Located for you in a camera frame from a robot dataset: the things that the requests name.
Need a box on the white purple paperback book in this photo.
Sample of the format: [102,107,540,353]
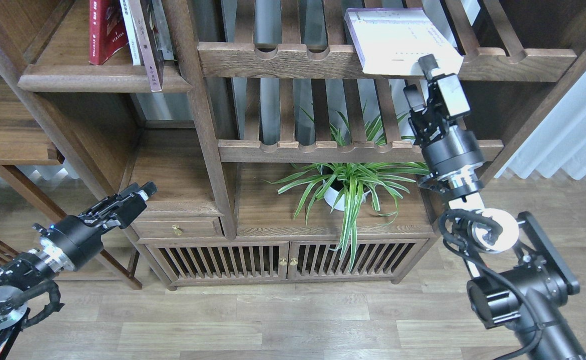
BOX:
[344,7,463,76]

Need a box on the white plant pot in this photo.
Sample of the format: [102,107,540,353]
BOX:
[323,180,371,211]

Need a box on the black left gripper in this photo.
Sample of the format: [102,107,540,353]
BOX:
[34,182,158,272]

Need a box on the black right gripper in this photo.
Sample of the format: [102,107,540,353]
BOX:
[403,54,485,190]

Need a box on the red paperback book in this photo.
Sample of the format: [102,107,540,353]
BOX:
[89,0,128,66]

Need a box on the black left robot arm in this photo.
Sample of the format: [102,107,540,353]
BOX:
[0,181,157,360]

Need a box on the thin upright pink book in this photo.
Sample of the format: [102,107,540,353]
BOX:
[136,0,164,92]

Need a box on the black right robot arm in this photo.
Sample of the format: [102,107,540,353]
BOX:
[404,54,586,360]

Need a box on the yellow green paperback book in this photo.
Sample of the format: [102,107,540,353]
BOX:
[120,0,143,66]

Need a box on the brass drawer knob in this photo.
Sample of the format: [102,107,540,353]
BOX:
[172,224,183,237]

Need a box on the grey upright book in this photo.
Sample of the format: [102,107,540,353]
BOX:
[152,0,175,60]

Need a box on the white pleated curtain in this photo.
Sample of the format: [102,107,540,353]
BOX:
[498,71,586,180]

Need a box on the dark wooden bookshelf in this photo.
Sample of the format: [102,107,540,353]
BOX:
[0,0,586,292]

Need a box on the green spider plant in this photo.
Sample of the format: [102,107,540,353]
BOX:
[268,102,452,273]

